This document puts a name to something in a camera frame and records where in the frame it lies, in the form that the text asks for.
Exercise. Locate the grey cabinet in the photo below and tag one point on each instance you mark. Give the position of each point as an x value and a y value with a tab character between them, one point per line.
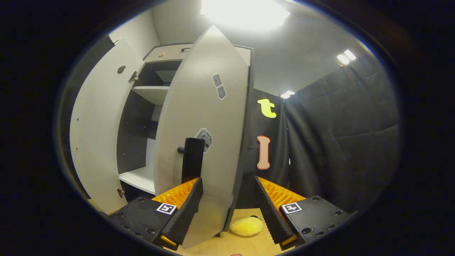
135	142

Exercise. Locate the yellow plush toy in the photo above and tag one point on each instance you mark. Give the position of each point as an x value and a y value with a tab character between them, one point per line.
246	226

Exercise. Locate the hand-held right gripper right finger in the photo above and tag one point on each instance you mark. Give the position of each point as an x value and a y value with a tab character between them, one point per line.
271	217

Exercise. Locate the grey cabinet door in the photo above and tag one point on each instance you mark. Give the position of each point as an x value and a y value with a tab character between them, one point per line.
99	135
220	149

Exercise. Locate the small ceiling light panel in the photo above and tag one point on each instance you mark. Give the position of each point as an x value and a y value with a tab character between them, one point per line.
342	59
351	54
287	94

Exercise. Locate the large ceiling light panel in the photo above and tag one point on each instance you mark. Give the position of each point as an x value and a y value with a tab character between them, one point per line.
245	12

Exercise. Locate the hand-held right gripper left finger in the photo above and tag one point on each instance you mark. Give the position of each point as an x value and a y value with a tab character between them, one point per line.
186	213

